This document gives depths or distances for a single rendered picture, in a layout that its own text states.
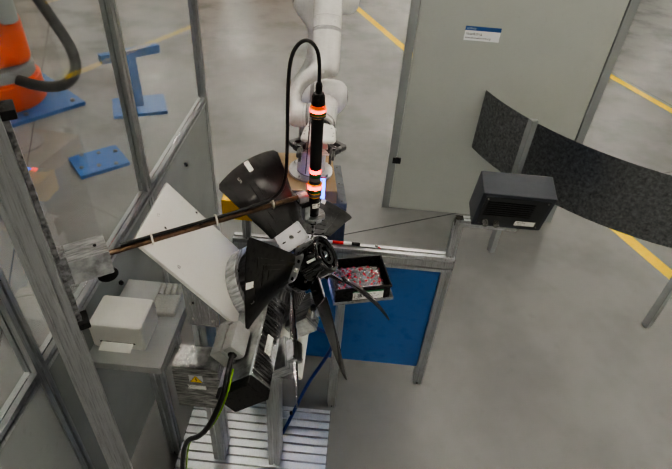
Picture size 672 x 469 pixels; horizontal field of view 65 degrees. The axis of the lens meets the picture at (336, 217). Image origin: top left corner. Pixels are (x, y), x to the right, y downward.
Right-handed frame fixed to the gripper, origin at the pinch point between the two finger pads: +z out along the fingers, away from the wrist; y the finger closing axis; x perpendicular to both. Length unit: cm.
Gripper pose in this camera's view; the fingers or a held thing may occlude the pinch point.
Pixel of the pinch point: (315, 156)
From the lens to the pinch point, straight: 147.1
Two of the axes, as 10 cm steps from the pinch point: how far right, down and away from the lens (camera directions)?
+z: -0.7, 6.2, -7.8
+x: 0.6, -7.8, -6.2
